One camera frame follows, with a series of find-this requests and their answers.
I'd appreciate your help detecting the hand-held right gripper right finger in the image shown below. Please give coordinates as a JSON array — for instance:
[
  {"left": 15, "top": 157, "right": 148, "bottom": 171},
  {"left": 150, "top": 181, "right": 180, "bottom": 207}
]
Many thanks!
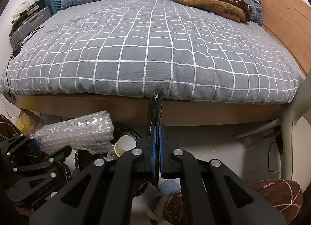
[{"left": 160, "top": 124, "right": 286, "bottom": 225}]

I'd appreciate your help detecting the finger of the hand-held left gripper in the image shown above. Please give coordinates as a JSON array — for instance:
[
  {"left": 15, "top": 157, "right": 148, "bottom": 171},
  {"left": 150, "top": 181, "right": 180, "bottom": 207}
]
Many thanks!
[
  {"left": 0, "top": 135, "right": 44, "bottom": 154},
  {"left": 0, "top": 146, "right": 72, "bottom": 207}
]

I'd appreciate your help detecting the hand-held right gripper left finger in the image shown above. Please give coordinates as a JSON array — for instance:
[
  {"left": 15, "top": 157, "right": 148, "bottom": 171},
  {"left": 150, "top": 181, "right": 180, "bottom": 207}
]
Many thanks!
[{"left": 29, "top": 124, "right": 159, "bottom": 225}]

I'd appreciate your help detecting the clear bubble wrap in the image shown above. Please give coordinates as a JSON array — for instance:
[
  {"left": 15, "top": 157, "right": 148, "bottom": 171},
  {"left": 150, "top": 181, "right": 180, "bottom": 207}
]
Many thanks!
[{"left": 35, "top": 110, "right": 114, "bottom": 155}]

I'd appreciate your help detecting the yellow paper cup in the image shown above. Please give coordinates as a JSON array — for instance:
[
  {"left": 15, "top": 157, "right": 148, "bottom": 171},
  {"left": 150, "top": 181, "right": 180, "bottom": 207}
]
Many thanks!
[{"left": 114, "top": 135, "right": 137, "bottom": 157}]

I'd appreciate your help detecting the trash bin with black bag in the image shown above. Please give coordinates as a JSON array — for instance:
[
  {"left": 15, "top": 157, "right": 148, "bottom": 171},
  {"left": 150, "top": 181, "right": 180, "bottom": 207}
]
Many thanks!
[{"left": 74, "top": 123, "right": 152, "bottom": 196}]

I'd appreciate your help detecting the black packet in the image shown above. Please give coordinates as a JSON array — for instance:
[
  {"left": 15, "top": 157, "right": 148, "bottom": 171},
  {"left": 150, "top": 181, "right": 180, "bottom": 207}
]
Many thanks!
[{"left": 146, "top": 89, "right": 164, "bottom": 133}]

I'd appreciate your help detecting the yellow plastic bag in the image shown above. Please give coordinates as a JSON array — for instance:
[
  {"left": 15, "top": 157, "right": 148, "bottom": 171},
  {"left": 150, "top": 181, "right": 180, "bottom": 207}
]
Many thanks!
[{"left": 16, "top": 115, "right": 37, "bottom": 131}]

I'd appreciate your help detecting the fuzzy blue slipper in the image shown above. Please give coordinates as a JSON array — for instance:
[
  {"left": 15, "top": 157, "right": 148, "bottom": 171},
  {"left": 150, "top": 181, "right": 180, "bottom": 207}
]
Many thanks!
[{"left": 146, "top": 180, "right": 181, "bottom": 221}]

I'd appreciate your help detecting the grey checked quilt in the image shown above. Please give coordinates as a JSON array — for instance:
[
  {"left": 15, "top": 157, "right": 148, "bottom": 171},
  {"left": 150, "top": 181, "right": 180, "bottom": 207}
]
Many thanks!
[{"left": 0, "top": 0, "right": 306, "bottom": 105}]

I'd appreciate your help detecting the grey tool case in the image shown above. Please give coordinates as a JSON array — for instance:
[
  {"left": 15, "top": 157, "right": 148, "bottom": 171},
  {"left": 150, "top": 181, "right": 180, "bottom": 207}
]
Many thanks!
[{"left": 10, "top": 7, "right": 51, "bottom": 46}]

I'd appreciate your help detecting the white furniture panel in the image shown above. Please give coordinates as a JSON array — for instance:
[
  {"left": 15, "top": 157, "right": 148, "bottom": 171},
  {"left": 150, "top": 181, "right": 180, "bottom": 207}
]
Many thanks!
[{"left": 282, "top": 70, "right": 311, "bottom": 182}]

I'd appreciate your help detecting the teal plastic case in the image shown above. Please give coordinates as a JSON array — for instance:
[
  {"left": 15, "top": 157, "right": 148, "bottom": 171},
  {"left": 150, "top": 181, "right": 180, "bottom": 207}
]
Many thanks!
[{"left": 45, "top": 0, "right": 62, "bottom": 13}]

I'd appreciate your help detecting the wooden bed frame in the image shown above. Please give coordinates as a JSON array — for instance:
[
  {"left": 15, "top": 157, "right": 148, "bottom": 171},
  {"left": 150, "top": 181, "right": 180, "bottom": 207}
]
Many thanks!
[{"left": 12, "top": 0, "right": 311, "bottom": 127}]

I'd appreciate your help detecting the grey metal bed bracket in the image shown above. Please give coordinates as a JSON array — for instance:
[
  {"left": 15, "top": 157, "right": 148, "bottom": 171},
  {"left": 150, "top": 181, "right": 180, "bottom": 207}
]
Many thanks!
[{"left": 233, "top": 118, "right": 282, "bottom": 139}]

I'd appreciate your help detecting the black wall cable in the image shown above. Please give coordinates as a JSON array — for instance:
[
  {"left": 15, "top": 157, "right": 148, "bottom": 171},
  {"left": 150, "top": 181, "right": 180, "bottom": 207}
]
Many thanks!
[{"left": 267, "top": 125, "right": 285, "bottom": 173}]

